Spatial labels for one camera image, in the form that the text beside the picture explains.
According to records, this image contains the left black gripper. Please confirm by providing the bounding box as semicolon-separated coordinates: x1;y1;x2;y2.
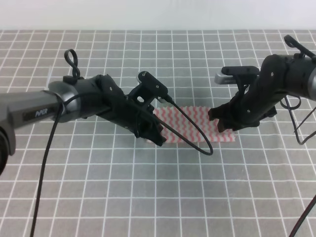
98;75;166;146

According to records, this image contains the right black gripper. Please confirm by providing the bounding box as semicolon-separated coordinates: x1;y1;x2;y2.
208;86;277;133

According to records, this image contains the pink white wavy towel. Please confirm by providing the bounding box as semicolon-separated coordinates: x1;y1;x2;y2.
145;105;238;145

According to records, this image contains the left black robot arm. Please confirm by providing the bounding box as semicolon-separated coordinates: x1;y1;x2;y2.
0;75;166;170

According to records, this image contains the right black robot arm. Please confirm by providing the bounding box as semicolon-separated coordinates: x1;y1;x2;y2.
208;54;316;132

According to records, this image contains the grey grid tablecloth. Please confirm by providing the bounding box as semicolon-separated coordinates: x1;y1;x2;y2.
0;30;316;237

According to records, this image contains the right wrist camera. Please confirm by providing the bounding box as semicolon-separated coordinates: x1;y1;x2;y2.
214;66;260;85

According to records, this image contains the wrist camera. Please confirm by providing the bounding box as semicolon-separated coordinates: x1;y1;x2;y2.
214;66;260;85
137;71;168;103

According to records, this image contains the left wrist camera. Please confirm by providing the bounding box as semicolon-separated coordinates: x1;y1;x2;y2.
137;71;168;103

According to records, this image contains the left black camera cable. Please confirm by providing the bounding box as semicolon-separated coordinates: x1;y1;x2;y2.
29;49;214;237

